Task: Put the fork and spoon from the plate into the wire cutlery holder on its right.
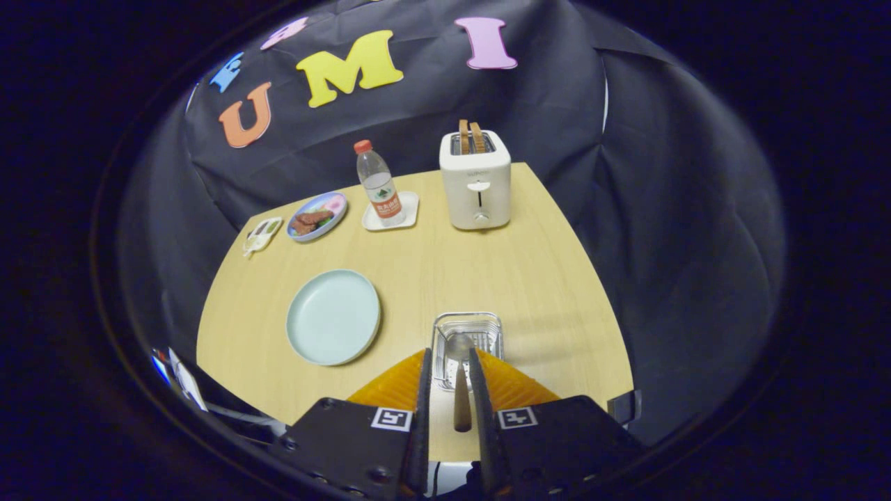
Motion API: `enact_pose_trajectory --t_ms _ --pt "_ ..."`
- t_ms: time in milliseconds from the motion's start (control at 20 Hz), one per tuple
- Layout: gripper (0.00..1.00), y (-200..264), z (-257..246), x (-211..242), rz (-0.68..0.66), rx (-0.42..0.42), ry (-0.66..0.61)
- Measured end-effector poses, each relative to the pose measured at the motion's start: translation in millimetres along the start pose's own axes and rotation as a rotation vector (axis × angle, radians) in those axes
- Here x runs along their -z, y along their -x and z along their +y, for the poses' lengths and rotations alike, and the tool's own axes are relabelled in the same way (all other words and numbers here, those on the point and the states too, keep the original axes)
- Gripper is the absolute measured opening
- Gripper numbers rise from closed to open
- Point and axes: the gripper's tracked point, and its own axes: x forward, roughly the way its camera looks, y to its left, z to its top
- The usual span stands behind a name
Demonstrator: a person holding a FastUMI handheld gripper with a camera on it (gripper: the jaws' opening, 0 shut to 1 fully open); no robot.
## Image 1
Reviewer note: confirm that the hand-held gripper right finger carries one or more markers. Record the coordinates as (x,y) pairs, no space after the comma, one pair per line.
(485,431)

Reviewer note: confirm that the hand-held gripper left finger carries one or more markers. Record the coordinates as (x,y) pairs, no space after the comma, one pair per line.
(421,431)

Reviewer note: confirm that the metal drain basket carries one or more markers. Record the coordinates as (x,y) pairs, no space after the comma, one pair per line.
(487,330)

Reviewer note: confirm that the black table edge clamp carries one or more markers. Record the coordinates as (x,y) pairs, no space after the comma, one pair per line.
(624,407)

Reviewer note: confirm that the light green plate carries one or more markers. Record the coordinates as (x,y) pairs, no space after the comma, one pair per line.
(333,318)

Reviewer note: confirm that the white square coaster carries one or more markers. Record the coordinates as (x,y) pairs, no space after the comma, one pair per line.
(411,209)

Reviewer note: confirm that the white toaster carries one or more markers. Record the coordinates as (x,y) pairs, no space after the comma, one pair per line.
(479,202)

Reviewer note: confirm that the brown food pieces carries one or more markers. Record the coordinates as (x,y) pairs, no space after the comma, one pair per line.
(310,223)

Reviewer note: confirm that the blue patterned plate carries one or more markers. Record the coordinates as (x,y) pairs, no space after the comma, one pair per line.
(334,205)

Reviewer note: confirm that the clear red-capped water bottle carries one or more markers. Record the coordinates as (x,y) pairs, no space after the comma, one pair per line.
(381,188)

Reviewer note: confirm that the small white sauce dish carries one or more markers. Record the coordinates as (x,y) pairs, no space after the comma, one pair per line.
(262,235)

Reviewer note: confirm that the black backdrop cloth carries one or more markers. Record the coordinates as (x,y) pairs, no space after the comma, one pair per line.
(682,243)

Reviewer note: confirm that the brown toast slice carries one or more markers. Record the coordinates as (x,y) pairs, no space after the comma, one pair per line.
(463,136)
(477,137)

